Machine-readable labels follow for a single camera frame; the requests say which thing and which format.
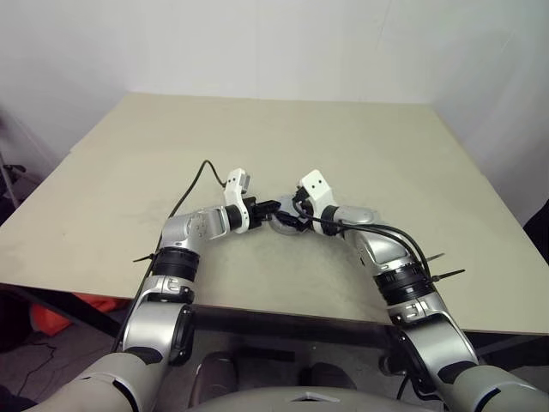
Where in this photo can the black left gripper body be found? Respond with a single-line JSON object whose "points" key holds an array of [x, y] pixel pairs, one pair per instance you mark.
{"points": [[257, 214]]}

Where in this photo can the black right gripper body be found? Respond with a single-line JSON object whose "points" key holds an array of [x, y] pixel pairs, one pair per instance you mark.
{"points": [[303, 208]]}

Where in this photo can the grey round motor lid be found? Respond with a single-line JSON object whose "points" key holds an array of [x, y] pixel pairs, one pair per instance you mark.
{"points": [[284, 200]]}

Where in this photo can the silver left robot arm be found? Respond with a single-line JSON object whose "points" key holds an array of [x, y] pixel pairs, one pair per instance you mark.
{"points": [[180, 240]]}

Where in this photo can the dark rounded shape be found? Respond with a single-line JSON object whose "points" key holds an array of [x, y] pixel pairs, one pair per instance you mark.
{"points": [[328, 375], [216, 373]]}

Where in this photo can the grey robot torso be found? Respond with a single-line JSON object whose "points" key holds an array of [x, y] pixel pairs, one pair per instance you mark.
{"points": [[309, 401]]}

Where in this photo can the orange object on floor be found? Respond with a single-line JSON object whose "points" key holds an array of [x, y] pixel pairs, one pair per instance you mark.
{"points": [[51, 319]]}

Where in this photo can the dark object beside table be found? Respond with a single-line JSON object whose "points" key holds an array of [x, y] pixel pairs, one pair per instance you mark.
{"points": [[538, 227]]}

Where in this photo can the grey metal tripod stand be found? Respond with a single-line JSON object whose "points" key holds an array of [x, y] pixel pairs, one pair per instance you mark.
{"points": [[9, 184]]}

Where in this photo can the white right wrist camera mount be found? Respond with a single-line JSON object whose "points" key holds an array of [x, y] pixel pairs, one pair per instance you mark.
{"points": [[317, 186]]}

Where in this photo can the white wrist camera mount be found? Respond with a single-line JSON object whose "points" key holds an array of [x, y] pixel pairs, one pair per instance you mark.
{"points": [[317, 186], [235, 193]]}

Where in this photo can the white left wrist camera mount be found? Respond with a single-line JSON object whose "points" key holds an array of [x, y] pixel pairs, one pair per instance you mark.
{"points": [[235, 193]]}

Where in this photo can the black table frame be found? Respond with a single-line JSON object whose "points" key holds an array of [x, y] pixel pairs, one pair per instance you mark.
{"points": [[279, 319]]}

